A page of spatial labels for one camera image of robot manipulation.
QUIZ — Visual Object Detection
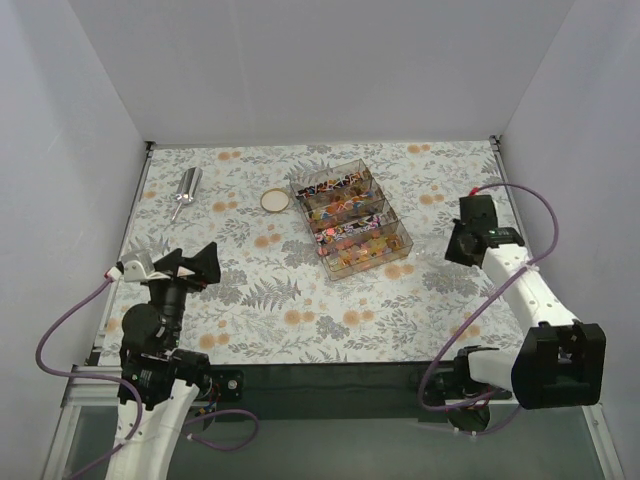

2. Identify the aluminium frame rail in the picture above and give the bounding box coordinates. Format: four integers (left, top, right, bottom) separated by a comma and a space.
489, 134, 571, 362
39, 363, 626, 480

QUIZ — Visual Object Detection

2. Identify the silver metal scoop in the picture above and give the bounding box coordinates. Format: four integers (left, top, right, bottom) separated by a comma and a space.
170, 167, 203, 223

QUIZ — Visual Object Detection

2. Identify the clear acrylic candy organizer box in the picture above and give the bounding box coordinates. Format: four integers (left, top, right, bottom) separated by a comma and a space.
290, 159, 413, 281

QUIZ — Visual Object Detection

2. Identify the round wooden jar lid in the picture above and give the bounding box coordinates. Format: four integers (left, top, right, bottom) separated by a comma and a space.
260, 188, 290, 213

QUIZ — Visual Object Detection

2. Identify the clear plastic jar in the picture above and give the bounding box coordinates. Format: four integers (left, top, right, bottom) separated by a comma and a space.
412, 235, 448, 263

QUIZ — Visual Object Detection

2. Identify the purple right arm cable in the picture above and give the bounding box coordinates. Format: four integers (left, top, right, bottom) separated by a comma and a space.
415, 183, 559, 437

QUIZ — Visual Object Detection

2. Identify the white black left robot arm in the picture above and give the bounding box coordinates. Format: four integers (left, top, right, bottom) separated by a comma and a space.
106, 242, 221, 479

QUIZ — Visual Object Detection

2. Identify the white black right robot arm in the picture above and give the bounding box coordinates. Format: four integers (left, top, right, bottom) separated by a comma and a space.
445, 194, 606, 410

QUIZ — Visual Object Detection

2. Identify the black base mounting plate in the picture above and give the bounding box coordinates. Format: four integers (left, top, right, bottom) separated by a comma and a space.
209, 362, 446, 422

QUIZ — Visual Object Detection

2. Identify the aluminium front frame rail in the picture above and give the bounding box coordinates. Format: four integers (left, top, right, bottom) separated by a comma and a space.
39, 363, 626, 480

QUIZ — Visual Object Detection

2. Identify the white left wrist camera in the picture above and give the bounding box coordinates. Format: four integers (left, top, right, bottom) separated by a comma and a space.
104, 250, 155, 283

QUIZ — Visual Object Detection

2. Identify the aluminium frame rail right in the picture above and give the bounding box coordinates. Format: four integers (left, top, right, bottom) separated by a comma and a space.
489, 134, 571, 362

